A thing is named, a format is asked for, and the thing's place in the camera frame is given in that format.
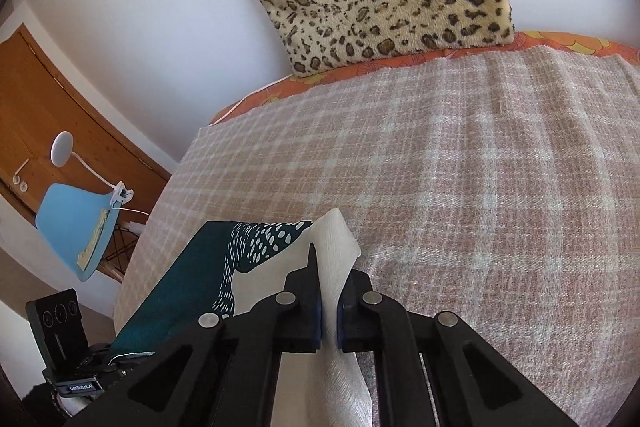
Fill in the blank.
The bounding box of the orange floral bedsheet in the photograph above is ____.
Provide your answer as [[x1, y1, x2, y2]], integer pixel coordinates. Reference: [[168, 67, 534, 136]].
[[209, 29, 640, 125]]

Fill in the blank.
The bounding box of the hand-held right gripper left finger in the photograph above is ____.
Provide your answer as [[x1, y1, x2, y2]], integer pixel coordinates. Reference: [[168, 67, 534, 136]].
[[65, 243, 323, 427]]

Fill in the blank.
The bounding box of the white cable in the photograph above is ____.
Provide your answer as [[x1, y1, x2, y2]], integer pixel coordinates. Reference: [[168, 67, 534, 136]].
[[117, 204, 152, 230]]

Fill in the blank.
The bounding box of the white desk lamp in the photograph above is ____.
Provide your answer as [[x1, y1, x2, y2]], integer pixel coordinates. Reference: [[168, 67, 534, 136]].
[[51, 131, 136, 204]]

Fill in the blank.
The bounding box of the light blue chair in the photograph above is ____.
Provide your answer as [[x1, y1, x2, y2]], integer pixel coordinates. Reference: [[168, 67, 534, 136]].
[[35, 184, 148, 283]]

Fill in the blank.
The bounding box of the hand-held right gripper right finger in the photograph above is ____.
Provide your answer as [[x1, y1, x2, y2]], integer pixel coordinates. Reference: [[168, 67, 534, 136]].
[[337, 269, 582, 427]]

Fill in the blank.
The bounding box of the wooden door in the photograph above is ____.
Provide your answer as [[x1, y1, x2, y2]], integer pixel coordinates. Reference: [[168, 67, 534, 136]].
[[0, 23, 173, 280]]

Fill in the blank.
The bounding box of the metal door handle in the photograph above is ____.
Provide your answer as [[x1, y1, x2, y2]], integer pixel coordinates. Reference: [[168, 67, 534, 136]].
[[11, 158, 32, 192]]

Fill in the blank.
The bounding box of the beige plaid blanket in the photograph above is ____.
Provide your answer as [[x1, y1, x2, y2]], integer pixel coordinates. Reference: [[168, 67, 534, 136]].
[[114, 44, 640, 427]]

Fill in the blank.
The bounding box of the cream garment with teal print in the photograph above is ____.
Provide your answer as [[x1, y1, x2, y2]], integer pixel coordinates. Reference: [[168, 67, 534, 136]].
[[107, 208, 373, 427]]

